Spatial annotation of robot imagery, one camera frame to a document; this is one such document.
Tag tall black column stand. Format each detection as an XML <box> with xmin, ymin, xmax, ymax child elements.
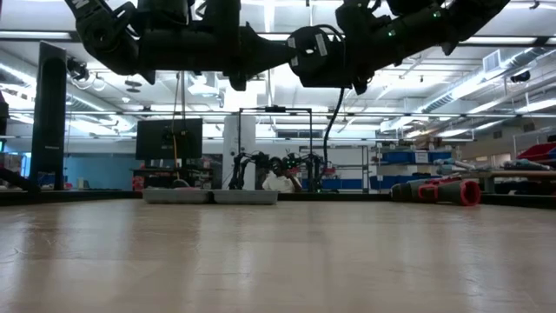
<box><xmin>28</xmin><ymin>41</ymin><xmax>69</xmax><ymax>193</ymax></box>

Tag blue storage bin shelf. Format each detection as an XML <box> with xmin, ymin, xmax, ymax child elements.
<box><xmin>368</xmin><ymin>145</ymin><xmax>455</xmax><ymax>191</ymax></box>

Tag black braided cord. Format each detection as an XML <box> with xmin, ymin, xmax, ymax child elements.
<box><xmin>321</xmin><ymin>85</ymin><xmax>347</xmax><ymax>169</ymax></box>

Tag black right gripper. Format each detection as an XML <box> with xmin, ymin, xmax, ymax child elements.
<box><xmin>334</xmin><ymin>0</ymin><xmax>407</xmax><ymax>96</ymax></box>

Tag red black cordless drill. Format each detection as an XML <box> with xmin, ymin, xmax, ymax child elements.
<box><xmin>389</xmin><ymin>176</ymin><xmax>482</xmax><ymax>208</ymax></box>

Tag person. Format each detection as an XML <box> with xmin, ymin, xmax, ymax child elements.
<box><xmin>261</xmin><ymin>156</ymin><xmax>303</xmax><ymax>194</ymax></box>

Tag black monitor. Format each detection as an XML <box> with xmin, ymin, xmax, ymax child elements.
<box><xmin>135</xmin><ymin>117</ymin><xmax>204</xmax><ymax>162</ymax></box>

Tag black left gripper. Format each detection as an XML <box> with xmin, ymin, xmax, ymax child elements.
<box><xmin>137</xmin><ymin>0</ymin><xmax>299</xmax><ymax>93</ymax></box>

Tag grey plastic tool case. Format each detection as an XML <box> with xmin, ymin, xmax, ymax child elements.
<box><xmin>141</xmin><ymin>187</ymin><xmax>280</xmax><ymax>206</ymax></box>

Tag black background rig frame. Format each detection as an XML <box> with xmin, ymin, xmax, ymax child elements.
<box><xmin>237</xmin><ymin>105</ymin><xmax>314</xmax><ymax>193</ymax></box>

